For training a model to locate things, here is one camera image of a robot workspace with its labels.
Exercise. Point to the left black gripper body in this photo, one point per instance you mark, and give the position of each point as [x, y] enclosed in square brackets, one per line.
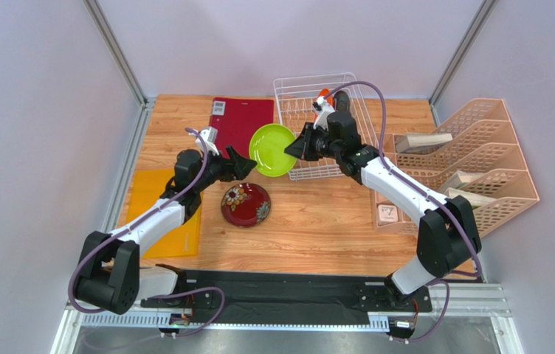
[215, 168]

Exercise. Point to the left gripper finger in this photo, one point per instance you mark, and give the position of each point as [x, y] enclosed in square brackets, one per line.
[236, 159]
[240, 169]

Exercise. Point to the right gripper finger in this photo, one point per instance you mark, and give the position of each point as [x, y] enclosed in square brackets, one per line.
[298, 148]
[308, 133]

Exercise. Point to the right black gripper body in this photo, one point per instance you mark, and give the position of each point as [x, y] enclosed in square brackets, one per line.
[308, 144]

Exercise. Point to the green plate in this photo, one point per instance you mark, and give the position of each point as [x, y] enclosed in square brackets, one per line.
[267, 147]

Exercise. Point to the orange plate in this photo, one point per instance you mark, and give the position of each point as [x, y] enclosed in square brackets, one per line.
[326, 93]

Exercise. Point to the red floral plate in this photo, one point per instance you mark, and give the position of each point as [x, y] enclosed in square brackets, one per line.
[246, 205]

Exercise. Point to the dark grey plate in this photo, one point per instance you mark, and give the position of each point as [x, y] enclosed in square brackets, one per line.
[342, 102]

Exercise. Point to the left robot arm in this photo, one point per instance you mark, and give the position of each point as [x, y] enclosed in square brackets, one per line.
[108, 275]

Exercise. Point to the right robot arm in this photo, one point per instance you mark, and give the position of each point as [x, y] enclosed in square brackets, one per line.
[447, 231]

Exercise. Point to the red folder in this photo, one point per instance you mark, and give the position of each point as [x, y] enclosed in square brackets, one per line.
[236, 121]

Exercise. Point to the book in upper slot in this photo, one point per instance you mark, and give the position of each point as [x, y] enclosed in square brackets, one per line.
[420, 143]

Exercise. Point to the yellow folder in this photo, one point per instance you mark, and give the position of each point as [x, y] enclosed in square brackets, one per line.
[183, 241]

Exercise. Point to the small white box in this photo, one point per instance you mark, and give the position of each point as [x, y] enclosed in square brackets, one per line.
[386, 214]

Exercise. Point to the black base mat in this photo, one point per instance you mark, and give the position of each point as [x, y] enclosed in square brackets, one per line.
[256, 298]

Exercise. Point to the book in middle slot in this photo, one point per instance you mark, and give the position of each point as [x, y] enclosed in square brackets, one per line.
[459, 179]

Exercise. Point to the pink file organizer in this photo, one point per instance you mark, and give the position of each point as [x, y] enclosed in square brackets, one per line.
[484, 142]

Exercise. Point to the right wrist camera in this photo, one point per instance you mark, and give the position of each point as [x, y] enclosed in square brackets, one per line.
[323, 110]

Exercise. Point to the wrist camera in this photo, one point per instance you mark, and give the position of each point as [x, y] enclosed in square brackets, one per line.
[323, 110]
[206, 140]

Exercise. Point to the white wire dish rack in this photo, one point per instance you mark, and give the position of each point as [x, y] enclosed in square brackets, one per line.
[305, 103]

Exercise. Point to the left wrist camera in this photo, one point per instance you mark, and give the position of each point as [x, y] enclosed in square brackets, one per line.
[206, 140]

